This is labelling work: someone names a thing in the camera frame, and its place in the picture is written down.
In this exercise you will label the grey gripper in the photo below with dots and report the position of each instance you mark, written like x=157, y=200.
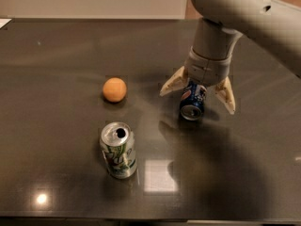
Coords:
x=208, y=69

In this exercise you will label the blue pepsi can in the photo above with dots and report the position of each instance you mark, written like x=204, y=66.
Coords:
x=192, y=101

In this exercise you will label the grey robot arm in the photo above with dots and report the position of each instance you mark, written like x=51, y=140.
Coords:
x=274, y=25

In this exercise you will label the green and silver soda can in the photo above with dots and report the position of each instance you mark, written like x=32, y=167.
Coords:
x=117, y=141

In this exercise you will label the orange fruit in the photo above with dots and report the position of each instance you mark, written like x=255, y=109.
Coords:
x=114, y=90

